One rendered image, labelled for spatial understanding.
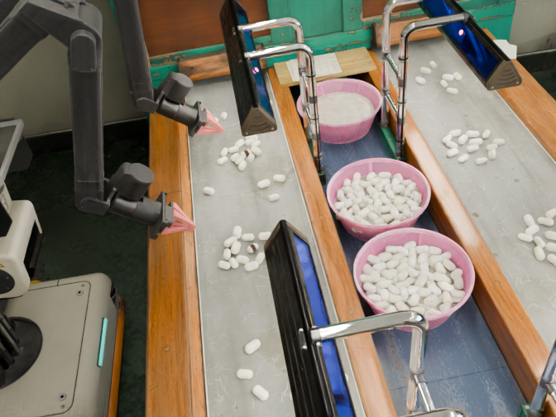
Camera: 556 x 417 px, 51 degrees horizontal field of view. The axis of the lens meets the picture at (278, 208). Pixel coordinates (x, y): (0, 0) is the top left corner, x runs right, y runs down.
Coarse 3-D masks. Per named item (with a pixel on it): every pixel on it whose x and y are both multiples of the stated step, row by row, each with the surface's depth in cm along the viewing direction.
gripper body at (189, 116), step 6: (198, 102) 167; (180, 108) 161; (186, 108) 162; (192, 108) 163; (198, 108) 165; (180, 114) 162; (186, 114) 162; (192, 114) 163; (198, 114) 163; (180, 120) 163; (186, 120) 163; (192, 120) 163; (198, 120) 161; (192, 126) 164; (192, 132) 163
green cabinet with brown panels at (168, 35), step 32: (160, 0) 184; (192, 0) 186; (256, 0) 189; (288, 0) 190; (320, 0) 192; (352, 0) 193; (384, 0) 196; (480, 0) 200; (512, 0) 202; (160, 32) 191; (192, 32) 193; (256, 32) 196; (288, 32) 197; (320, 32) 200; (160, 64) 197
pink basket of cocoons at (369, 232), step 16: (368, 160) 160; (384, 160) 159; (336, 176) 157; (352, 176) 161; (416, 176) 155; (336, 192) 157; (352, 224) 145; (368, 224) 142; (400, 224) 141; (368, 240) 149
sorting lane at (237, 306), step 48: (192, 96) 200; (192, 144) 180; (192, 192) 163; (240, 192) 161; (288, 192) 158; (240, 240) 147; (240, 288) 136; (240, 336) 126; (240, 384) 117; (288, 384) 116
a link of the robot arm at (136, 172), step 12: (120, 168) 122; (132, 168) 121; (144, 168) 124; (108, 180) 127; (120, 180) 120; (132, 180) 120; (144, 180) 121; (108, 192) 123; (120, 192) 123; (132, 192) 122; (144, 192) 124; (84, 204) 121; (96, 204) 121; (108, 204) 122
